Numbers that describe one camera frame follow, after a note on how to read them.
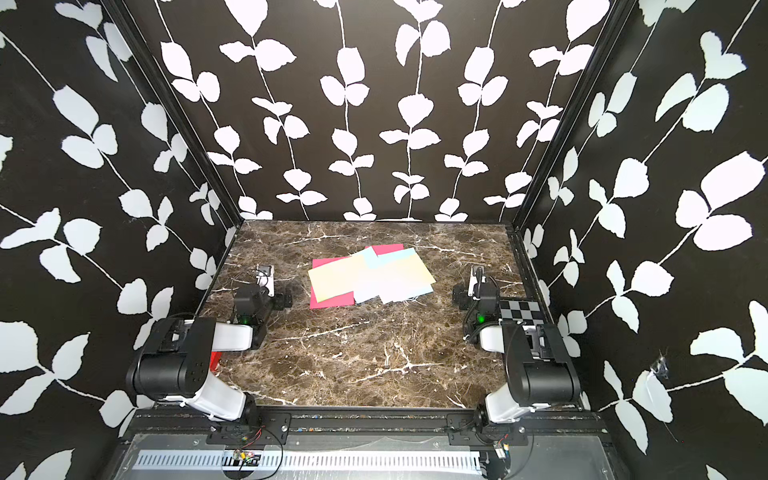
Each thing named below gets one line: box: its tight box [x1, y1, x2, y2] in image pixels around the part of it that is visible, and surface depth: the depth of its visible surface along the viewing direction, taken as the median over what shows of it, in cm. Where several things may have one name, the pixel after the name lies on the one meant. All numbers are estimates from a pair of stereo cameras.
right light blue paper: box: [377, 247, 436, 304], surface depth 107 cm
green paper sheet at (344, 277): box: [308, 256, 385, 303], surface depth 107 cm
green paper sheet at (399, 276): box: [360, 254, 436, 299], surface depth 107 cm
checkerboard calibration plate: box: [499, 300, 545, 325], surface depth 95 cm
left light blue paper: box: [352, 246, 397, 303], surface depth 107 cm
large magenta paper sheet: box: [310, 256, 355, 309], surface depth 100 cm
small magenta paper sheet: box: [365, 244, 405, 256], surface depth 117 cm
